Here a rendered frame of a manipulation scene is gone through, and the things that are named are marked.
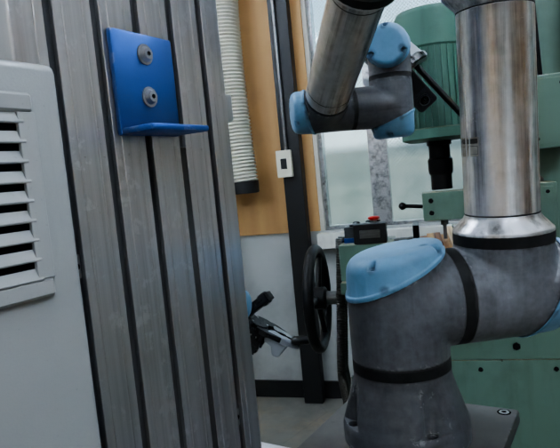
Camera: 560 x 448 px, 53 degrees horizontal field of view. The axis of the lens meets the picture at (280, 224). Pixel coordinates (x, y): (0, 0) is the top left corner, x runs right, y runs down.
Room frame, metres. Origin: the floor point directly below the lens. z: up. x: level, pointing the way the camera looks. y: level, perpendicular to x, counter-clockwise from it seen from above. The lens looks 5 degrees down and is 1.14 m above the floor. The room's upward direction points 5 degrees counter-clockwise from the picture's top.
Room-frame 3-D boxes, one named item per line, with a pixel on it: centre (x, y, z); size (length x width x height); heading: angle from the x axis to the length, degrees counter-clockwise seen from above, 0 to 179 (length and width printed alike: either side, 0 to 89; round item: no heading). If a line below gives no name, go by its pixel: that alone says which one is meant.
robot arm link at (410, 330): (0.66, -0.14, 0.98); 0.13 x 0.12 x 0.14; 97
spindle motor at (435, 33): (1.40, -0.41, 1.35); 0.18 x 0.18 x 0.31
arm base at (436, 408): (0.66, -0.13, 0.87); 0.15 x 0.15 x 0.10
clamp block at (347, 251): (1.43, -0.22, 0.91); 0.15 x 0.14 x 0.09; 166
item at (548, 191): (1.20, -0.55, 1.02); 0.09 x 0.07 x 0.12; 166
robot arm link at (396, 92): (1.01, -0.20, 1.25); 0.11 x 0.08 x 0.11; 97
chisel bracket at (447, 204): (1.39, -0.43, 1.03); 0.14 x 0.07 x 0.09; 76
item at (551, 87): (1.20, -0.58, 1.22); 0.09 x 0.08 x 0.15; 76
